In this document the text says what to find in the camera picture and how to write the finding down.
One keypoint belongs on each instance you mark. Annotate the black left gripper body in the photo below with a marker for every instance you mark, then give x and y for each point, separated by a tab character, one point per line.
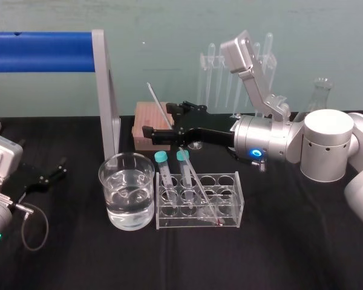
33	179

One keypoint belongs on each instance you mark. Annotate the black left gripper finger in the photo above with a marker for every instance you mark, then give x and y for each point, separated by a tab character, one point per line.
53	179
61	164

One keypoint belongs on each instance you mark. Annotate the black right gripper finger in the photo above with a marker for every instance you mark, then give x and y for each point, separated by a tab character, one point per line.
166	136
177	109

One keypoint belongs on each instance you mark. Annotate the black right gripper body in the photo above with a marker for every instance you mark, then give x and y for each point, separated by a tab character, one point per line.
208	127

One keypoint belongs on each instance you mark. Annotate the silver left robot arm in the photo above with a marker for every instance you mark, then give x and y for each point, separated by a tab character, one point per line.
1	169

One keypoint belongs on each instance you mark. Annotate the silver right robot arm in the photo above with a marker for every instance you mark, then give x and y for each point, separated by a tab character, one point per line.
323	145

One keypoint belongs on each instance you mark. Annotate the teal capped test tube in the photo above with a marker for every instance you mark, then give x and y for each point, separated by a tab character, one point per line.
185	175
164	175

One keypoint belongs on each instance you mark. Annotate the glass beaker with water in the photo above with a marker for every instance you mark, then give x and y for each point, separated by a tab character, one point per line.
127	193

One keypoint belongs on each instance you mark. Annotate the clear acrylic test tube rack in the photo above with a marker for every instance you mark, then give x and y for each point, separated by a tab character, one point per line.
230	193

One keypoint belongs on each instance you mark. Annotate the grey tube stand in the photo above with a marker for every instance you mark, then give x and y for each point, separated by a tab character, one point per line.
104	90

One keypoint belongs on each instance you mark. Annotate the blue horizontal tube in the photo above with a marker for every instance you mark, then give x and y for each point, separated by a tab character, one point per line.
39	52

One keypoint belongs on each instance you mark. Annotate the thin white glass rod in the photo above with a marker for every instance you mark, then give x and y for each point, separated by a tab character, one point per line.
157	101

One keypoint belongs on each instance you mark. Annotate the small clear glass piece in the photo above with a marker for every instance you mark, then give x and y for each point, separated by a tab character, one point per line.
196	146

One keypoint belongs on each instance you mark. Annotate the brown wooden block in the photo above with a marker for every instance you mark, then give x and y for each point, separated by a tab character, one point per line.
148	117

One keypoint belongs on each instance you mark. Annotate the clear plastic pipette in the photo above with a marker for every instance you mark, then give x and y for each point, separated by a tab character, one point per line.
211	69
256	49
269	51

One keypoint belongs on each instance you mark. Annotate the clear acrylic pipette stand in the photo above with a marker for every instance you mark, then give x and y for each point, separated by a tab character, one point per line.
204	60

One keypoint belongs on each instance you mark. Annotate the clear glass conical flask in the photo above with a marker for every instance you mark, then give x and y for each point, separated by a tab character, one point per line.
319	96

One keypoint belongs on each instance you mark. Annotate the black table cloth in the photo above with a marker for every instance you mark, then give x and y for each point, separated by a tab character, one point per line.
278	247

